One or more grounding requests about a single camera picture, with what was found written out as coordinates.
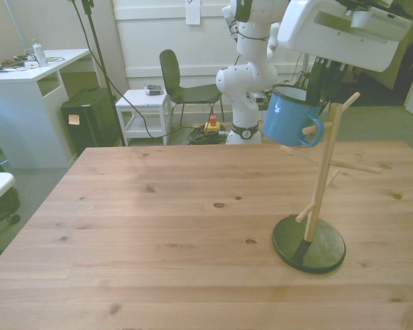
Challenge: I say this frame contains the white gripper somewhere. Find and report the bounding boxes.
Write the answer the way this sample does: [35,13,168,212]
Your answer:
[277,0,413,104]

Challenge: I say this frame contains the blue enamel mug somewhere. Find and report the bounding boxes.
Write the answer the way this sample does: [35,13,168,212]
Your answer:
[262,85,326,148]

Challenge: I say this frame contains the wooden mug tree black base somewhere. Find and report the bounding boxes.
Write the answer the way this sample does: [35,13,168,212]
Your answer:
[271,91,383,275]

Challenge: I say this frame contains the yellow emergency stop button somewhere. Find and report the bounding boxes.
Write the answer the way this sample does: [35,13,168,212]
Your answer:
[204,115,222,135]

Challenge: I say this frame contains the white paper sheet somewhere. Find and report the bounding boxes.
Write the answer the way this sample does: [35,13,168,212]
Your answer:
[185,0,202,25]

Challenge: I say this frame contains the white side table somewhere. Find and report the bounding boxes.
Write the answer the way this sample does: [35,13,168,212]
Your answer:
[115,88,171,147]

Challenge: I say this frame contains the black computer tower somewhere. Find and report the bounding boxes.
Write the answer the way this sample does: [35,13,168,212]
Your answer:
[60,87,121,155]

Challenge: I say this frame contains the clear plastic bottle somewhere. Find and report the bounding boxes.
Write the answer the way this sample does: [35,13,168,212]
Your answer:
[32,38,48,68]

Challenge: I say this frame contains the white desk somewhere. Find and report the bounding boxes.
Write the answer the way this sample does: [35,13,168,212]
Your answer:
[0,47,92,169]

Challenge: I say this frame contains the black office chair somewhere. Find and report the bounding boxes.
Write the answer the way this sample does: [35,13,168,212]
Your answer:
[0,146,21,259]

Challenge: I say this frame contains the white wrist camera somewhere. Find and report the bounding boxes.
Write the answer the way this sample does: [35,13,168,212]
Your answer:
[350,9,413,35]

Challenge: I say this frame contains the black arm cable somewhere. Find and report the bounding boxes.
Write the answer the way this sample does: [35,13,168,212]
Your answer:
[222,15,273,44]

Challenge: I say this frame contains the black floor cable bundle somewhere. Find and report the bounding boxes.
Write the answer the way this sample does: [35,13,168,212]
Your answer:
[187,123,233,145]

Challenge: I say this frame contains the black stand cable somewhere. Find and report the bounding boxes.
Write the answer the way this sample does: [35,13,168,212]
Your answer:
[72,0,207,140]

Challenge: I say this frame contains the black camera stand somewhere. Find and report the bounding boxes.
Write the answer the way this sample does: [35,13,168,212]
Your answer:
[67,0,127,147]

